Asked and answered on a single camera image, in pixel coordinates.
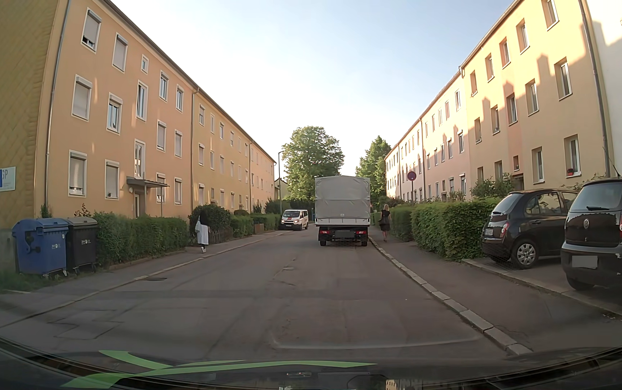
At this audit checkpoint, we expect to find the tall green tree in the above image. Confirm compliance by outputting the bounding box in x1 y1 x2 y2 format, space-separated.
282 126 345 202
355 135 392 205

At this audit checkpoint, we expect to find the blue waste container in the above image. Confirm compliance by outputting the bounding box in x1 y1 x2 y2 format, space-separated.
12 218 69 278

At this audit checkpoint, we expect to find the paved parking area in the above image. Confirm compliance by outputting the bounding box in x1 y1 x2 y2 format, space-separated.
463 256 622 326

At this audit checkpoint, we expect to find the grey asphalt road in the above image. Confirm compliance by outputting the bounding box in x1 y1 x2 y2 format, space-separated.
0 229 507 364

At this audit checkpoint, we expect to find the lamp post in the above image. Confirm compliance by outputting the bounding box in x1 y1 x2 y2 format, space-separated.
277 150 286 215

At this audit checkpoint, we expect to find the dark green bush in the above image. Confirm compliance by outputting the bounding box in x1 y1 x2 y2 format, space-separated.
189 204 232 238

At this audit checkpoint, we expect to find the grey paved pavement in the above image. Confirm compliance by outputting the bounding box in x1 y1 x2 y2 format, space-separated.
0 230 290 332
368 226 622 355

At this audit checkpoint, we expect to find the long orange apartment building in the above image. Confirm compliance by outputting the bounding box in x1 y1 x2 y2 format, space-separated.
385 0 611 202
0 0 277 264

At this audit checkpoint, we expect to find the black small car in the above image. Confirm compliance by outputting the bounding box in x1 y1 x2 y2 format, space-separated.
480 188 578 270

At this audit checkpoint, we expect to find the car's own bonnet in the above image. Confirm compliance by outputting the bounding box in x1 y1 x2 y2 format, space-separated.
0 331 622 390

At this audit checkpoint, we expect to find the person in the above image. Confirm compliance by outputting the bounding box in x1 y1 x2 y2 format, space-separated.
194 215 210 254
379 204 392 242

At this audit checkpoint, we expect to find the green hedge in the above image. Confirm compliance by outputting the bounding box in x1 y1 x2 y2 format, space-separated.
92 211 281 267
372 197 501 262

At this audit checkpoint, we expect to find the black hatchback car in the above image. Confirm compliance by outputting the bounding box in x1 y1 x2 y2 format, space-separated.
561 173 622 307

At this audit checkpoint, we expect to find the white van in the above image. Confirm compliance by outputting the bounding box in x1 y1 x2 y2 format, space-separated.
281 209 310 231

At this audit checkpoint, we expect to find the black waste container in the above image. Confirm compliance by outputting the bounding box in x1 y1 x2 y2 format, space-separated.
65 217 99 272

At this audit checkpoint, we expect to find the grey tarpaulin lorry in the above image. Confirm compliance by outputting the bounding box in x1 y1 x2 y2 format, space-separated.
314 175 372 247

